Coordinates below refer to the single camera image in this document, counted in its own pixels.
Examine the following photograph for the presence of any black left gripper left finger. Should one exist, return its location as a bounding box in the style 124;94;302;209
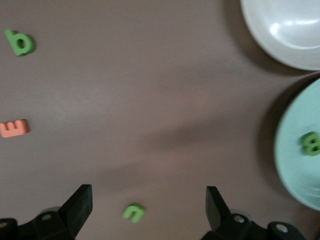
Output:
0;184;94;240

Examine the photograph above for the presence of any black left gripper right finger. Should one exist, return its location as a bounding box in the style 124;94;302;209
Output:
199;185;309;240

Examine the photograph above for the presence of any green letter u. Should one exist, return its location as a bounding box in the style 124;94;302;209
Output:
121;202;146;223

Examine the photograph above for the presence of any green letter B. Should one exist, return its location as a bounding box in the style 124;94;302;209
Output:
298;131;320;157
4;28;36;57

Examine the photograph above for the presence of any green round plate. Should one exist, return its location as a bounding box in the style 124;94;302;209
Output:
273;78;320;212

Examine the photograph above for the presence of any orange letter E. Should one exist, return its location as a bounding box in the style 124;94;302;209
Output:
0;118;30;139

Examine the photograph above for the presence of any brown table cover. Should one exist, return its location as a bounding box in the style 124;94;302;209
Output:
0;0;320;240

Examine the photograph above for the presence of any beige round plate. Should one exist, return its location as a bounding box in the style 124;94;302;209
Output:
240;0;320;71

